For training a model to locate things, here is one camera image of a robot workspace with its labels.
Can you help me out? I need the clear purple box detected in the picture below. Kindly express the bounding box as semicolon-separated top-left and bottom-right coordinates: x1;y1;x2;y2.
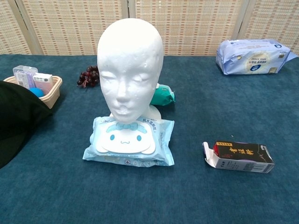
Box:
13;65;39;89

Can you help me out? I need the large blue tissue pack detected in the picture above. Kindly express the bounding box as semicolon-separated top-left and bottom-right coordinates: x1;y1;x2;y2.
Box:
215;39;299;75

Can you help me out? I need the blue ball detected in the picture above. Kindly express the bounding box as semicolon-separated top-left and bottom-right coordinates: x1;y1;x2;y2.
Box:
29;87;45;98

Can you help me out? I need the black carton with open flap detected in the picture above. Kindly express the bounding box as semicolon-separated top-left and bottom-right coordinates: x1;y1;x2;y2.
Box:
202;140;275;174

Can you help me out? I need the bamboo folding screen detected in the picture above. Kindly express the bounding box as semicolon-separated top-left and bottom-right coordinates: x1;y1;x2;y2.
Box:
0;0;299;56

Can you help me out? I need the pink white small box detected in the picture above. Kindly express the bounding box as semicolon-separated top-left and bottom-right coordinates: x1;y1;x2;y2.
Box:
32;72;53;95

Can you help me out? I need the green wipes pack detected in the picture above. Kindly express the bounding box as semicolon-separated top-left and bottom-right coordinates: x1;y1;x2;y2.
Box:
150;83;177;107

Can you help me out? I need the black baseball cap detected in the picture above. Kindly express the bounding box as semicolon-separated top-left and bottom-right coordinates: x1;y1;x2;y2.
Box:
0;80;53;170

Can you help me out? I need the white foam mannequin head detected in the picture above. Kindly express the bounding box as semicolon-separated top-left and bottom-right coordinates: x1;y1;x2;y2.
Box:
96;16;164;124

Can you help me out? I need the blue cartoon wet wipes pack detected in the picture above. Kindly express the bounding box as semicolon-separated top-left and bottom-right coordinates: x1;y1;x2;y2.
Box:
82;116;175;167

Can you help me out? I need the beige plastic tray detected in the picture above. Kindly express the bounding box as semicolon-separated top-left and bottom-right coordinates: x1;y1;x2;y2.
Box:
3;76;63;110

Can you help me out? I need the dark purple grape bunch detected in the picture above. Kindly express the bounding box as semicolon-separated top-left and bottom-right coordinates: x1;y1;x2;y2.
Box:
77;65;100;88

